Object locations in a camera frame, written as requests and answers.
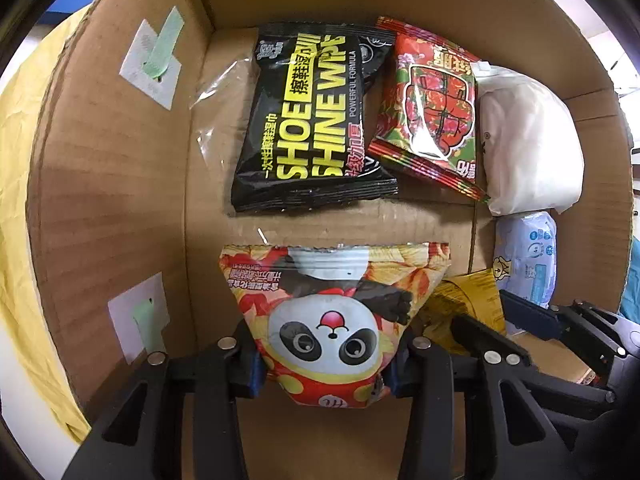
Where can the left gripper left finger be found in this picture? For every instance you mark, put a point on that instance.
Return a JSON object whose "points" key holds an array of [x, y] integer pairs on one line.
{"points": [[139, 436]]}

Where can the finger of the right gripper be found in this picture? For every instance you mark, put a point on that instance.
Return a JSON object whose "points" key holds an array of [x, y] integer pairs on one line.
{"points": [[494, 349], [588, 331]]}

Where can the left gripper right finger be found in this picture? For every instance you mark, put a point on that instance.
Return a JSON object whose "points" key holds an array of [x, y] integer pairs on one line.
{"points": [[465, 403]]}

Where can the yellow packet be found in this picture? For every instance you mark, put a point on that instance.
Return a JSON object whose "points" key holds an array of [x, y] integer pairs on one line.
{"points": [[475, 294]]}

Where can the blue white tissue pack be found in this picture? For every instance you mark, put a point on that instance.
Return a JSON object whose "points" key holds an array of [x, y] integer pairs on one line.
{"points": [[524, 260]]}

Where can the panda snack packet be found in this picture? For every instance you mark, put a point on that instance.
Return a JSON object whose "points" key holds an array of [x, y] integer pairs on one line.
{"points": [[327, 321]]}

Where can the white soft pouch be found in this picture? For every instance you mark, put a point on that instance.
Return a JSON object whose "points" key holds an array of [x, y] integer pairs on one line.
{"points": [[532, 154]]}

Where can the red floral snack packet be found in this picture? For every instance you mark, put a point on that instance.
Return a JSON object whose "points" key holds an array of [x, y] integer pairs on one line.
{"points": [[426, 119]]}

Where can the black shoe wipe packet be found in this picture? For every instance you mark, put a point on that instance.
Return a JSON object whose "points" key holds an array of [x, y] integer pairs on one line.
{"points": [[304, 145]]}

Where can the blue bean bag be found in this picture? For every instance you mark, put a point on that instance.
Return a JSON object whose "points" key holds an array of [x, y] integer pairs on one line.
{"points": [[630, 305]]}

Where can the open cardboard box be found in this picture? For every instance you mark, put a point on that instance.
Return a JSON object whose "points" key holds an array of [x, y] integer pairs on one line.
{"points": [[337, 239]]}

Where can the white label with green tape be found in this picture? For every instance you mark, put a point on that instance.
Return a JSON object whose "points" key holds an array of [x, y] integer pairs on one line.
{"points": [[150, 64]]}

